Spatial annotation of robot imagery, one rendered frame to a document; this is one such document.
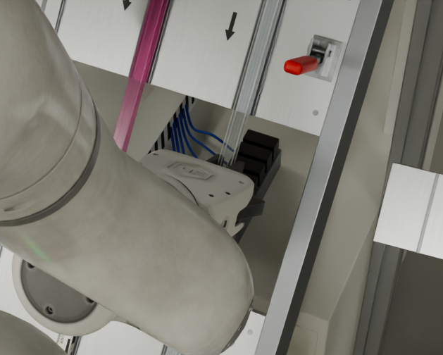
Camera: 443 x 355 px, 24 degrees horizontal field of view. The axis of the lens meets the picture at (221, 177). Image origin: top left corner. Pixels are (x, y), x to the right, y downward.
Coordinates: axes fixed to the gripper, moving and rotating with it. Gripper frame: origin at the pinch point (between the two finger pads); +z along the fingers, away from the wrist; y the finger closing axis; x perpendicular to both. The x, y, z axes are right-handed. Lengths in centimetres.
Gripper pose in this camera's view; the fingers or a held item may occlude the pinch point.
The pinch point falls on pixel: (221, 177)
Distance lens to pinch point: 97.7
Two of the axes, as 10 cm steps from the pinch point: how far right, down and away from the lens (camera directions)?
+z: 3.4, -2.2, 9.1
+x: -2.2, 9.3, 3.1
